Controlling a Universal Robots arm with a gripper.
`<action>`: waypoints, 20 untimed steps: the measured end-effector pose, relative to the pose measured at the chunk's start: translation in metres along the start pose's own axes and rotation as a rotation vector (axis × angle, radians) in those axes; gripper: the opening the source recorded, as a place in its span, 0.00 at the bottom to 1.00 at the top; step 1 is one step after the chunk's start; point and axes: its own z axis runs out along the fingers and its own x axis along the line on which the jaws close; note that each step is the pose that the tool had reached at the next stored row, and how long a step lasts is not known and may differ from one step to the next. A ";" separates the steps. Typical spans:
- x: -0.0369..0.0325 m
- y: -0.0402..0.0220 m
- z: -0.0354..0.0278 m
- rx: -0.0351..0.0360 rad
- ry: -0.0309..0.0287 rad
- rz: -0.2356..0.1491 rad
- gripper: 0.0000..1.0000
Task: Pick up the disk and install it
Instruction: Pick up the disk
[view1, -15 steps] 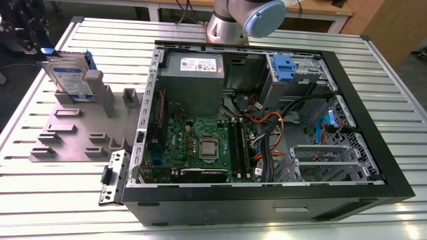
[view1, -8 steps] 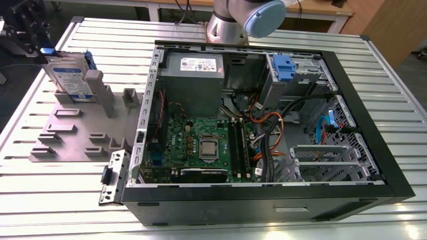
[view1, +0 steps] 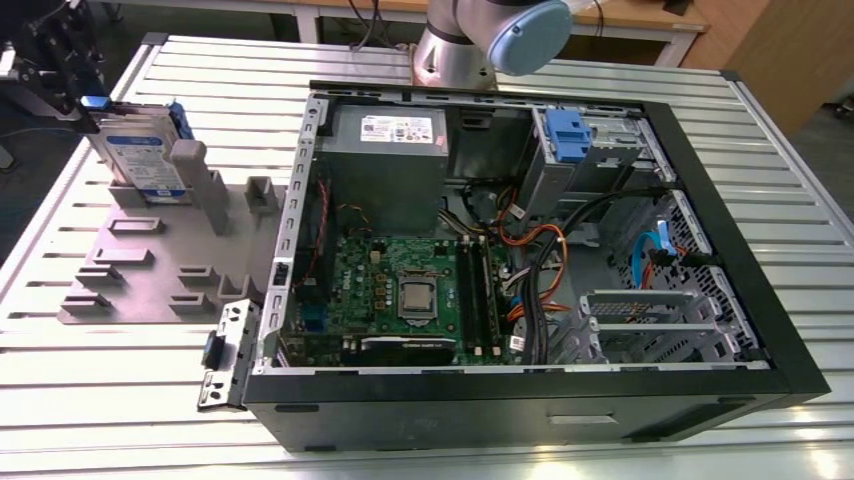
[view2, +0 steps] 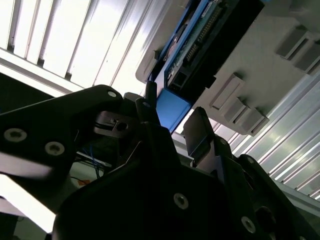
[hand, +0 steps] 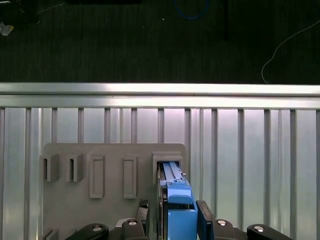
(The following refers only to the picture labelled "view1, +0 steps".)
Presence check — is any hard disk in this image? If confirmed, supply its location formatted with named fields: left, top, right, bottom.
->
left=78, top=94, right=197, bottom=206

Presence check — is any orange red disk power wire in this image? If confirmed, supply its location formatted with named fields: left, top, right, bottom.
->
left=657, top=242, right=721, bottom=269

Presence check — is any grey parts rack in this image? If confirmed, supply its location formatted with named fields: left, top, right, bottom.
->
left=57, top=139, right=293, bottom=326

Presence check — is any grey power supply unit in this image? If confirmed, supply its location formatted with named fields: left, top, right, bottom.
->
left=317, top=103, right=450, bottom=239

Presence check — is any green motherboard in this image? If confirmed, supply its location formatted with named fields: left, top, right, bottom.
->
left=279, top=234, right=529, bottom=369

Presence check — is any silver CPU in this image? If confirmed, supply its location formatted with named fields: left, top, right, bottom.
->
left=399, top=282, right=440, bottom=309

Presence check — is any metal CPU socket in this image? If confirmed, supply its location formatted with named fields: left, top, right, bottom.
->
left=394, top=267, right=446, bottom=329

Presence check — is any black graphics card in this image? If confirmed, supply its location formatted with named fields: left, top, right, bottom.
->
left=339, top=335, right=460, bottom=369

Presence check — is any blue plastic drive latch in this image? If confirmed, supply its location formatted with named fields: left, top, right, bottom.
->
left=544, top=108, right=594, bottom=164

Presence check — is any black RAM slot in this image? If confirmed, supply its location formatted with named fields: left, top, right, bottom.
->
left=458, top=238, right=484, bottom=354
left=478, top=238, right=504, bottom=351

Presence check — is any grey metal drive cage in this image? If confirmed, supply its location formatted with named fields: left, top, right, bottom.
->
left=518, top=105, right=660, bottom=221

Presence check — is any wooden desk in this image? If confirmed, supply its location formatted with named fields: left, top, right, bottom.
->
left=270, top=0, right=709, bottom=69

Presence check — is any black open PC case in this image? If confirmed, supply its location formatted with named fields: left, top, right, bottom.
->
left=243, top=78, right=833, bottom=454

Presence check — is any wooden cabinet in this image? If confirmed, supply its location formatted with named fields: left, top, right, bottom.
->
left=686, top=0, right=854, bottom=136

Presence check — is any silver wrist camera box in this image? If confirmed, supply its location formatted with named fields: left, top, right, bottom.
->
left=0, top=43, right=33, bottom=89

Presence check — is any thin red wire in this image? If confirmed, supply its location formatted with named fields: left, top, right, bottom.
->
left=310, top=175, right=334, bottom=287

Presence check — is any silver expansion slot bracket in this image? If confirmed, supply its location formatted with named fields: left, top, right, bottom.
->
left=197, top=297, right=262, bottom=414

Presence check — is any orange yellow wire bundle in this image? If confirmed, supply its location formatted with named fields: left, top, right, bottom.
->
left=497, top=222, right=573, bottom=326

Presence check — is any black cable bundle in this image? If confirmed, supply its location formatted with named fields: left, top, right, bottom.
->
left=520, top=187, right=669, bottom=364

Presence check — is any blue data wire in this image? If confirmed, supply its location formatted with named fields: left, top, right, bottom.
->
left=629, top=219, right=677, bottom=291

